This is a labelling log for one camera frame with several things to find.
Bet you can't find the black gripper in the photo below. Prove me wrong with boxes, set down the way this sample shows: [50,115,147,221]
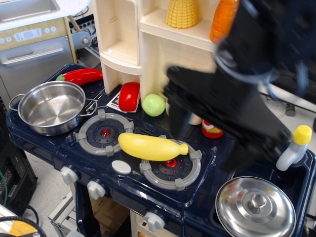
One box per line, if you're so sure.
[163,66,291,172]

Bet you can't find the stainless steel pot lid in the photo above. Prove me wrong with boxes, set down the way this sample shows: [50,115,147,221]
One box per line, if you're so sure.
[215,176,296,237]

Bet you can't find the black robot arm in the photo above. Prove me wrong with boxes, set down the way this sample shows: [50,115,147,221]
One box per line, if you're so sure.
[163,0,316,171]

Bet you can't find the red toy ketchup bottle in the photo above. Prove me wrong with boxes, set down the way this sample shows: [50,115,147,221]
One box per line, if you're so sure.
[201,120,224,139]

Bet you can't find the cream toy detergent jug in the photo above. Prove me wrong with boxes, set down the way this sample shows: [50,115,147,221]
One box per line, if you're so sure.
[165,100,202,125]

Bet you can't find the grey right toy burner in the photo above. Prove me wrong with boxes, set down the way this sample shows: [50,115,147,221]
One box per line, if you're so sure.
[139,146,202,191]

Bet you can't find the grey toy burner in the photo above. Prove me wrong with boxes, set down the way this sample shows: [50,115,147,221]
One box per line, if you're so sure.
[139,146,202,191]
[75,109,134,157]

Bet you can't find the green toy apple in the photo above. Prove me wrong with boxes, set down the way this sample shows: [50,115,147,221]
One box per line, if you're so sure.
[142,94,165,117]

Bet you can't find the yellow toy banana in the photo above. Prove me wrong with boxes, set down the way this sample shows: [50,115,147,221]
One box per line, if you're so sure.
[118,132,189,161]

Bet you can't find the navy toy kitchen counter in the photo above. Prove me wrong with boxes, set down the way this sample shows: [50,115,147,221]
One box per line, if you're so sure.
[7,80,316,237]

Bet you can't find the grey toy faucet yellow cap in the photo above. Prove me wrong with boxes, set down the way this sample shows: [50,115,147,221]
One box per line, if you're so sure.
[276,125,312,171]

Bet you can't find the grey oval button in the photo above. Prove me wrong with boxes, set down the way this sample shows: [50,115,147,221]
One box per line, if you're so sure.
[111,160,131,175]

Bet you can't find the grey right stove knob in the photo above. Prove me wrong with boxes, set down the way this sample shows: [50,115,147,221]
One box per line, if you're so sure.
[144,212,165,232]

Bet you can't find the grey stove knob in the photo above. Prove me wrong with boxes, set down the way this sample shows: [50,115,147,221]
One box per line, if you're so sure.
[60,166,79,185]
[144,212,165,232]
[87,181,106,200]

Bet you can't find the grey left toy burner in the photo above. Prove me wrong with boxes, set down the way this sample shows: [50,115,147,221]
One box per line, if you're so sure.
[75,109,134,157]

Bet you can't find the cream toy kitchen shelf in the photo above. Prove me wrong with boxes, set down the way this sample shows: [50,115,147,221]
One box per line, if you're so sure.
[92,0,218,98]

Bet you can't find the yellow toy corn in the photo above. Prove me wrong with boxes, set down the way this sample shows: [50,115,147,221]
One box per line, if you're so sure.
[165,0,198,29]

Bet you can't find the orange toy bottle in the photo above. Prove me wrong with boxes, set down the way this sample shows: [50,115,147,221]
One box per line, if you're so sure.
[209,0,240,44]

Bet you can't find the grey middle stove knob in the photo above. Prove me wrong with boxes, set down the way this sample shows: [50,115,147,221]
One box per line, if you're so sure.
[87,181,106,200]

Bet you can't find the red toy chili pepper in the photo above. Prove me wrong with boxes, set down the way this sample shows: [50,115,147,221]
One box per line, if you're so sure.
[56,68,103,86]

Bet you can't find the grey left stove knob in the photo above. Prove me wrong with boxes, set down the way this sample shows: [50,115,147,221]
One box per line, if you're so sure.
[60,166,79,185]

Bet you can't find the black computer case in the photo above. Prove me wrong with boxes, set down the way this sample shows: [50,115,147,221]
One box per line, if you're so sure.
[0,102,38,216]

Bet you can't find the stainless toy dishwasher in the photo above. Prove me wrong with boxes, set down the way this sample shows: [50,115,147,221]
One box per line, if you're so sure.
[0,0,92,104]

